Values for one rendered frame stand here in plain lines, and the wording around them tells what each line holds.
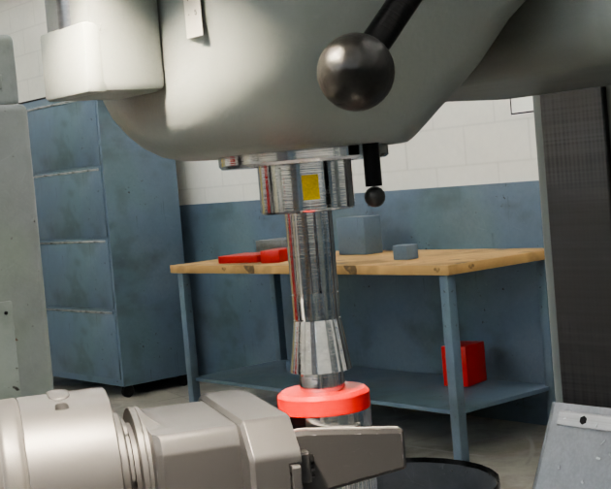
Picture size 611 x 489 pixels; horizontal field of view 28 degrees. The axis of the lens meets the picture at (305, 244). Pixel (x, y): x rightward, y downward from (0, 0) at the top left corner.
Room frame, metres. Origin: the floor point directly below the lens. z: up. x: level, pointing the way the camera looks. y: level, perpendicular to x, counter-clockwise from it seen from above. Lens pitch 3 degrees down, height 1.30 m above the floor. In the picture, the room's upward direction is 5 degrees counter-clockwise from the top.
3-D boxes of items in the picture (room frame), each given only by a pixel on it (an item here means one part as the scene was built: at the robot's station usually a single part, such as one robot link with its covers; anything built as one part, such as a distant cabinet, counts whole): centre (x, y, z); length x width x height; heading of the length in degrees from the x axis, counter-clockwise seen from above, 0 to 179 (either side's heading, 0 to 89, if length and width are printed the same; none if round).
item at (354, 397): (0.61, 0.00, 1.18); 0.05 x 0.05 x 0.01
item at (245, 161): (0.61, 0.00, 1.31); 0.09 x 0.09 x 0.01
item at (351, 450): (0.58, -0.01, 1.16); 0.06 x 0.02 x 0.03; 107
